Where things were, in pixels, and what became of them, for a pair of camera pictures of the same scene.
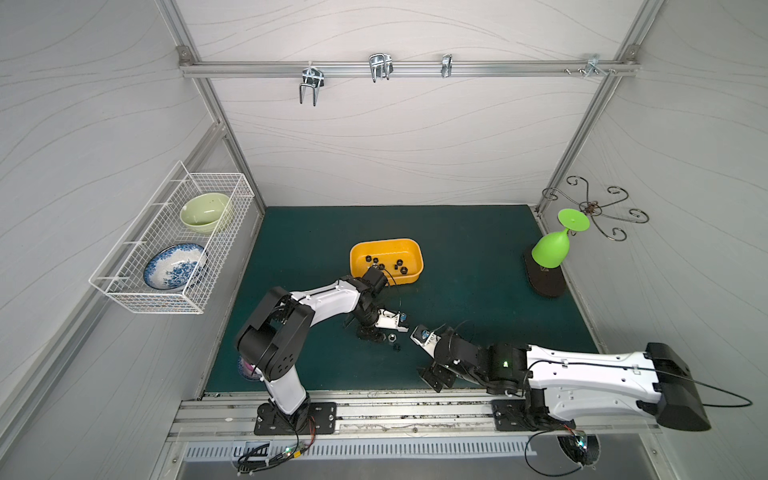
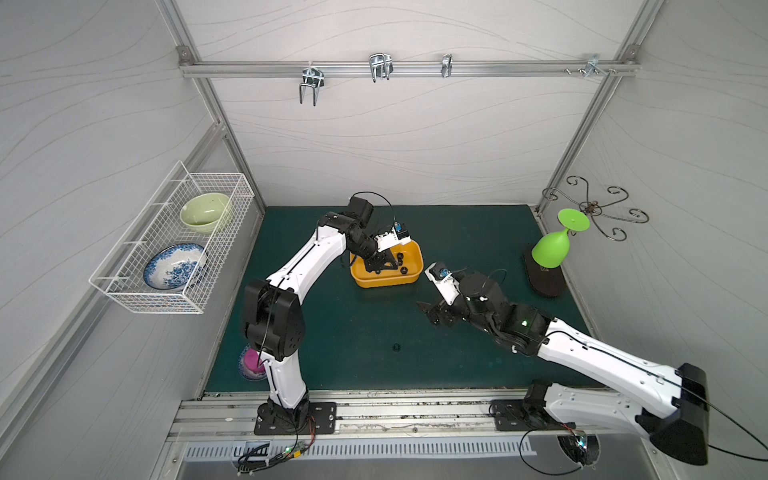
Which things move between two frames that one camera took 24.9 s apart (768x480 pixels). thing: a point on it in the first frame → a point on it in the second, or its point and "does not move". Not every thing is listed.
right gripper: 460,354 → 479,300
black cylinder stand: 546,281 does not move
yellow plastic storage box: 400,259 does not move
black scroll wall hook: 594,210 does not move
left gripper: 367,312 → 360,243
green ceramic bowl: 202,212 does not move
